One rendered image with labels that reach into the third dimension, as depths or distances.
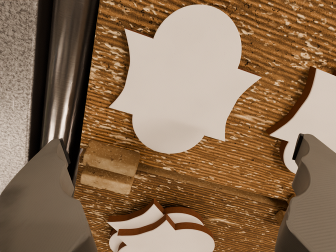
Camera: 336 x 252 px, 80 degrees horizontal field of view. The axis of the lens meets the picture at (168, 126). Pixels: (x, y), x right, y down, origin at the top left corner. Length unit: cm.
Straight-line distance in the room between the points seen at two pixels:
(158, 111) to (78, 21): 11
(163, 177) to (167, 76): 14
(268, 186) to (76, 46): 28
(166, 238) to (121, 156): 13
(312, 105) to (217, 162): 11
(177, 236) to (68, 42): 26
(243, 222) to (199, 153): 15
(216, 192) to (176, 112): 14
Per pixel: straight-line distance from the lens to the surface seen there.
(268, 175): 29
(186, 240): 31
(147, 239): 31
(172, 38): 18
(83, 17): 23
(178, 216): 29
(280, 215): 34
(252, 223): 36
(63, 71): 24
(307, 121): 25
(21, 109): 29
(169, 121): 21
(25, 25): 25
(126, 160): 23
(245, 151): 26
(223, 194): 30
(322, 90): 24
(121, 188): 25
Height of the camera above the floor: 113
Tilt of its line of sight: 60 degrees down
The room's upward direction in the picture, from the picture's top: 178 degrees counter-clockwise
